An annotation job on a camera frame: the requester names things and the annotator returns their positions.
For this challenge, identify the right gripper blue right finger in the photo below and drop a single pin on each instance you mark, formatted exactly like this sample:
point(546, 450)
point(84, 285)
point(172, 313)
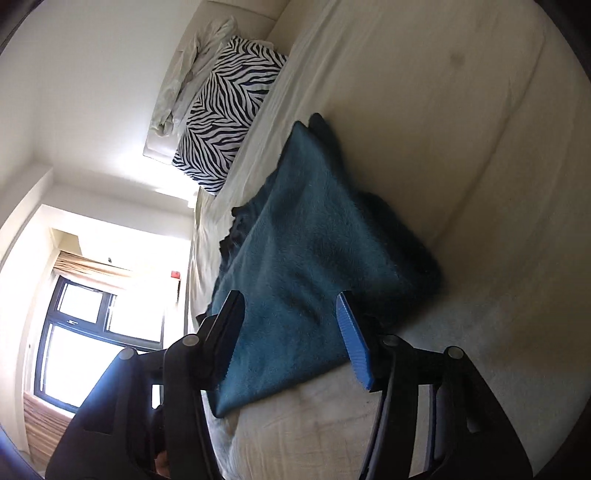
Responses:
point(360, 336)

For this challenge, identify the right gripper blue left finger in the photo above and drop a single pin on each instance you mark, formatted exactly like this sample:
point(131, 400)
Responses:
point(219, 344)

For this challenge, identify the dark green knit sweater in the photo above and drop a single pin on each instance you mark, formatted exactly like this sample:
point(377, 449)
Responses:
point(307, 236)

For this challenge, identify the person's left hand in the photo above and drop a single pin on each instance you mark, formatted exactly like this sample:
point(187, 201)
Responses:
point(162, 465)

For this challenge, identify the black framed window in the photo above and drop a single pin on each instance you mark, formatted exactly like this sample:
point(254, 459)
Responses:
point(84, 329)

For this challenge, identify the brown striped curtain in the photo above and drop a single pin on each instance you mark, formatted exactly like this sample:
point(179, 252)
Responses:
point(45, 424)

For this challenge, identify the zebra print pillow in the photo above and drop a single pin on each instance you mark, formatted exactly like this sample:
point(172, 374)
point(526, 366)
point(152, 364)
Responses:
point(224, 109)

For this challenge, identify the beige bed cover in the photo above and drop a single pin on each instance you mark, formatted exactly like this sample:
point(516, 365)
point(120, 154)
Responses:
point(472, 120)

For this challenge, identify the crumpled white duvet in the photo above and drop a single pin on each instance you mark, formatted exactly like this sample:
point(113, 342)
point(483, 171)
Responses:
point(191, 64)

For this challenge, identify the cream upholstered headboard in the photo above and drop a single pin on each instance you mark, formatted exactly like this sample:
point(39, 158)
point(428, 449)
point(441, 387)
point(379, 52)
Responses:
point(255, 21)

